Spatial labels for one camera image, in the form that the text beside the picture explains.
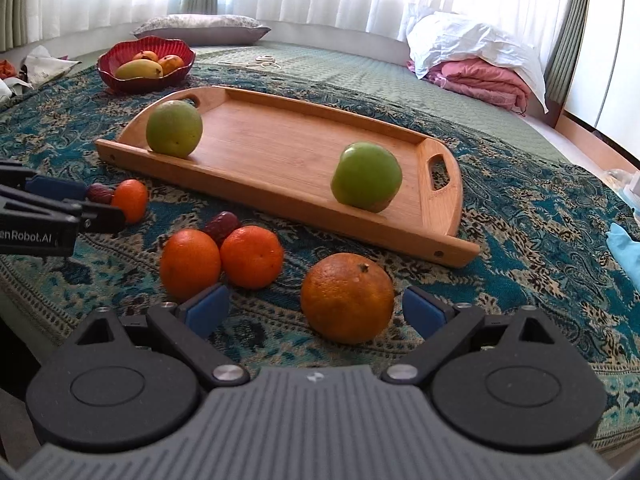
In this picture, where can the green apple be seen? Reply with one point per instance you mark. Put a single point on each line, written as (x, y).
(367, 177)

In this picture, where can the small tangerine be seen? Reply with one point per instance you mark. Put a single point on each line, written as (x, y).
(131, 197)
(190, 263)
(251, 257)

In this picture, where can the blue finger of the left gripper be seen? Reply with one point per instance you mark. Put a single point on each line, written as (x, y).
(55, 188)

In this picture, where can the wooden serving tray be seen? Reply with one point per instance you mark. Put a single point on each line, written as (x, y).
(278, 155)

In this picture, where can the yellow mango in bowl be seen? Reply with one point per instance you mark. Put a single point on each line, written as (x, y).
(139, 69)

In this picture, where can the teal paisley blanket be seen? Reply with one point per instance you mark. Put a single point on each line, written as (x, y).
(539, 221)

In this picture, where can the red scalloped fruit bowl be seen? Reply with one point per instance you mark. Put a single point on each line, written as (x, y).
(124, 52)

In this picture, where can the large dull orange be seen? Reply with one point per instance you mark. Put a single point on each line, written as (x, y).
(347, 298)

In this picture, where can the orange fruit in bowl right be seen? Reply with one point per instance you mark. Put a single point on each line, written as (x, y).
(170, 63)

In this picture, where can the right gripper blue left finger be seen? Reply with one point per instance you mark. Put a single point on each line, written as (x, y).
(205, 311)

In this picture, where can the large round green fruit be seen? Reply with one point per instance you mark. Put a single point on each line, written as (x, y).
(174, 128)

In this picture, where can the white crumpled duvet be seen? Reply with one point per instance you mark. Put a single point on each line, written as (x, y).
(438, 36)

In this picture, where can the green curtain right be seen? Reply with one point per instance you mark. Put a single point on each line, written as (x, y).
(563, 60)

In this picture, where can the pink folded blanket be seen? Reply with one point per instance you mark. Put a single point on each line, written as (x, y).
(477, 79)

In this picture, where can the grey floral pillow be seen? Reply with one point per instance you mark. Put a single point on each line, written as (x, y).
(204, 30)

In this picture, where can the dark red date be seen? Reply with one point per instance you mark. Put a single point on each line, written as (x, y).
(100, 193)
(221, 226)

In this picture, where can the orange fruit in bowl left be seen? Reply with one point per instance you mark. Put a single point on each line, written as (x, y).
(146, 55)

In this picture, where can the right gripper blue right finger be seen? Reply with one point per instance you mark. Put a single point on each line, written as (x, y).
(424, 312)

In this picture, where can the orange fruit in bowl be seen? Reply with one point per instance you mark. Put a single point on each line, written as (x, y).
(170, 63)
(146, 55)

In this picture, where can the green quilted mattress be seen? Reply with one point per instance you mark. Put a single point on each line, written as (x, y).
(386, 81)

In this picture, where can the white crumpled paper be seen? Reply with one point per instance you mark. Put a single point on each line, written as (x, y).
(39, 67)

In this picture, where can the light blue cloth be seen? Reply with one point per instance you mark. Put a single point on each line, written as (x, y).
(625, 251)

